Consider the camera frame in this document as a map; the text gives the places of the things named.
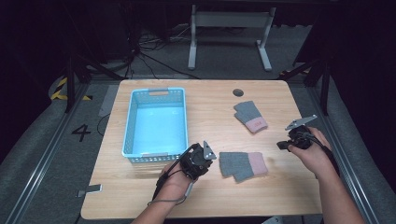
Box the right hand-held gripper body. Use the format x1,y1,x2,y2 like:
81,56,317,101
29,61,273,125
284,114,318,150

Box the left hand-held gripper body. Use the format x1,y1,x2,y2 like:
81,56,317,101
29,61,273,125
180,140,218,181

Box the light blue plastic basket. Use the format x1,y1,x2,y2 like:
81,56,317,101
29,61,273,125
121,87,190,164

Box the person's right hand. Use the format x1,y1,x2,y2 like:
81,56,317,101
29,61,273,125
288,125,332,180

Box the person's left hand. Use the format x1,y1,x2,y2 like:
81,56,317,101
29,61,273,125
159,161,196,200

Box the black metal stand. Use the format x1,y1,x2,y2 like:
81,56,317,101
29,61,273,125
64,52,126,114
277,59,332,117

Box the long grey tape strip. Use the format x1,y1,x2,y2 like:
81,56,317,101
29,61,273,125
98,84,120,118

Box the small grey tape piece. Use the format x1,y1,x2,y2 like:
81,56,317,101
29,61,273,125
76,184,104,199

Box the right hand-held gripper cable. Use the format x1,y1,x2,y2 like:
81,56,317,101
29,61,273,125
303,132,341,178

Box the hand-held gripper cable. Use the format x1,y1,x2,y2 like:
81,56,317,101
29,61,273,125
303,132,341,178
147,143,200,206

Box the left hand-held gripper cable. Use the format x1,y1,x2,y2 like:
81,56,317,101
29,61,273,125
147,143,200,206

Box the aluminium floor rail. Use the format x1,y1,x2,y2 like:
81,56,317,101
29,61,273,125
5,83,92,224
306,87,381,224

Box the thin black cable loop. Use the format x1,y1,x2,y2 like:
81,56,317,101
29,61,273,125
96,113,112,137

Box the black floor cables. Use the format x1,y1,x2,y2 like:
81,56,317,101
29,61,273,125
124,29,201,80

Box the white metal stand frame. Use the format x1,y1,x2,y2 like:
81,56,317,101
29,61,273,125
187,4,277,72

